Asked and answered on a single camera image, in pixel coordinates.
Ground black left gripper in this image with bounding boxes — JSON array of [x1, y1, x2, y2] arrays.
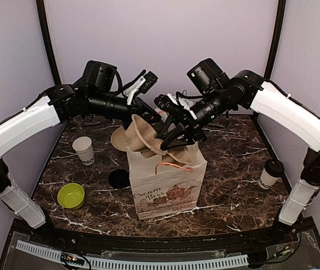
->
[[87, 89, 162, 131]]

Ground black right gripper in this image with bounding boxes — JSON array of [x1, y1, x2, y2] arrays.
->
[[155, 87, 229, 149]]

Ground brown pulp cup carrier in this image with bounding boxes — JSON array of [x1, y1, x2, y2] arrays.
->
[[125, 114, 195, 165]]

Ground cream bear paper bag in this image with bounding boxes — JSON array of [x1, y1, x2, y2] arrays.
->
[[126, 144, 207, 220]]

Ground white paper cups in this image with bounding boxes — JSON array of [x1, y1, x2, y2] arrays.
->
[[72, 136, 95, 166]]

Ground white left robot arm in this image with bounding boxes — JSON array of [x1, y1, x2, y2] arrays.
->
[[0, 83, 161, 245]]

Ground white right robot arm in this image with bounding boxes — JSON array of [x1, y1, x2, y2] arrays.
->
[[154, 70, 320, 244]]

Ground beige bear plate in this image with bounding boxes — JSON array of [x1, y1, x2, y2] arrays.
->
[[110, 127, 130, 152]]

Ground green plastic bowl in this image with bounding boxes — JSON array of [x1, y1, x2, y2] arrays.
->
[[57, 183, 85, 210]]

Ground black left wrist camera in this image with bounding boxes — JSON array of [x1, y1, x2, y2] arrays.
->
[[82, 60, 117, 92]]

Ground black corner frame post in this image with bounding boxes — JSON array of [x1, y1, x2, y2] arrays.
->
[[264, 0, 287, 79]]

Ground white perforated cable rail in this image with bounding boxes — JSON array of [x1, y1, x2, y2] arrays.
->
[[15, 240, 249, 269]]

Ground black left frame post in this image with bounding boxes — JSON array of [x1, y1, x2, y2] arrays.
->
[[36, 0, 61, 85]]

